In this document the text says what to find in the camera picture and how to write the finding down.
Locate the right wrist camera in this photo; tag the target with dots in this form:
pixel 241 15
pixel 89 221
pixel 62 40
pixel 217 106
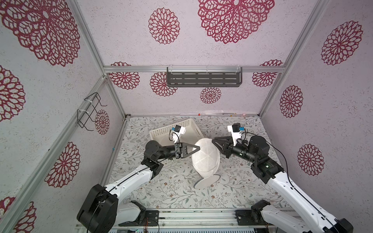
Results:
pixel 236 132

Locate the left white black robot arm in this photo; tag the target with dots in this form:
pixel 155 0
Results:
pixel 102 209

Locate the white perforated plastic basket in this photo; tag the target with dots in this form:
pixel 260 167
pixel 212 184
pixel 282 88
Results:
pixel 187 131

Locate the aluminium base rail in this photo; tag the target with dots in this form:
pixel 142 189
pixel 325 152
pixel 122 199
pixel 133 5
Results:
pixel 198 218

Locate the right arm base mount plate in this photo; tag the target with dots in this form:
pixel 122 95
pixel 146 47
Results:
pixel 249 218

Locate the black wire wall rack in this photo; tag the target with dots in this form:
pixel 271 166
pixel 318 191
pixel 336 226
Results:
pixel 83 116

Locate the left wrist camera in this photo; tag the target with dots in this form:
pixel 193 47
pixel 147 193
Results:
pixel 176 133

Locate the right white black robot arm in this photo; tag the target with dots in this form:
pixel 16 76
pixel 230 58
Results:
pixel 313 218

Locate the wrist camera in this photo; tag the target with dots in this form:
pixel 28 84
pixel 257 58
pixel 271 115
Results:
pixel 176 133
pixel 236 132

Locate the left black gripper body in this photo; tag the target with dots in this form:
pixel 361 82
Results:
pixel 168 152

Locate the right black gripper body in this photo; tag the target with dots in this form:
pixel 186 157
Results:
pixel 228 148

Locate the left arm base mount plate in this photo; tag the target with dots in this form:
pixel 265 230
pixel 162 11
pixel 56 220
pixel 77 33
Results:
pixel 146 218

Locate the dark grey wall shelf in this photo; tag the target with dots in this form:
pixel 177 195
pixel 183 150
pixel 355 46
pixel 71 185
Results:
pixel 204 79

